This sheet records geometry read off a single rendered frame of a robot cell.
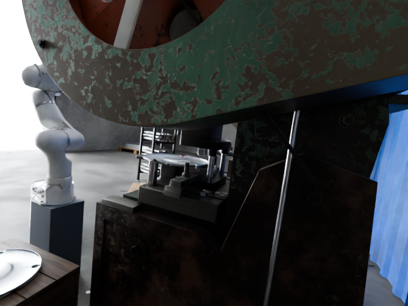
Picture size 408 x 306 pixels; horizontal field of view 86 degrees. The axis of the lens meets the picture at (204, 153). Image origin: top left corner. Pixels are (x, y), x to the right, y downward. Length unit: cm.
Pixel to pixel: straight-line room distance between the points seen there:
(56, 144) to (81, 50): 75
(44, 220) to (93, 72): 98
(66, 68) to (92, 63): 9
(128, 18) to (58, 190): 101
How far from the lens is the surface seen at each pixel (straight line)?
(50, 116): 139
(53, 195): 139
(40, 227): 146
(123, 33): 59
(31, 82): 139
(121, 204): 83
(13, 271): 110
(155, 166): 81
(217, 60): 43
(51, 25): 74
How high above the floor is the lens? 93
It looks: 6 degrees down
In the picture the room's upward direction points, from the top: 7 degrees clockwise
